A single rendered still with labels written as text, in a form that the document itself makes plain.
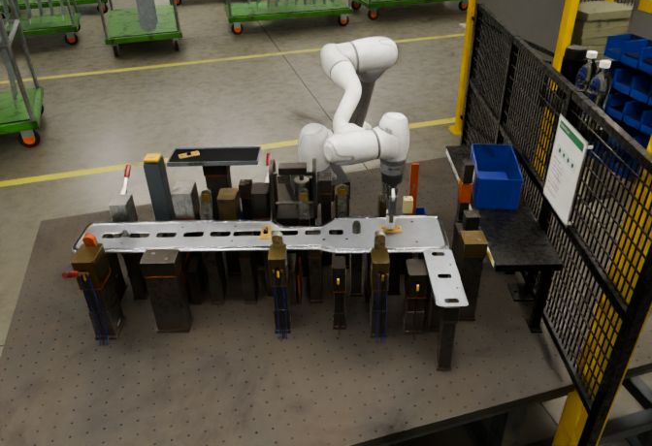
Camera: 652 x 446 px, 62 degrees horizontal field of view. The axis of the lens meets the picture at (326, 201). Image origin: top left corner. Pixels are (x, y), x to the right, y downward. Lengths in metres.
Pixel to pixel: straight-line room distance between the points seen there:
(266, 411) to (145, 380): 0.44
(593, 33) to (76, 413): 3.71
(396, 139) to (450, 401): 0.86
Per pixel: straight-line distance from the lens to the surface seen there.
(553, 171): 2.01
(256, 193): 2.14
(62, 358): 2.21
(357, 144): 1.75
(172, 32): 8.04
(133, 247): 2.10
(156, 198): 2.42
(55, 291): 2.52
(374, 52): 2.27
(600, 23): 4.25
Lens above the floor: 2.17
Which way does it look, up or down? 32 degrees down
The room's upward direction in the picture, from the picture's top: 2 degrees counter-clockwise
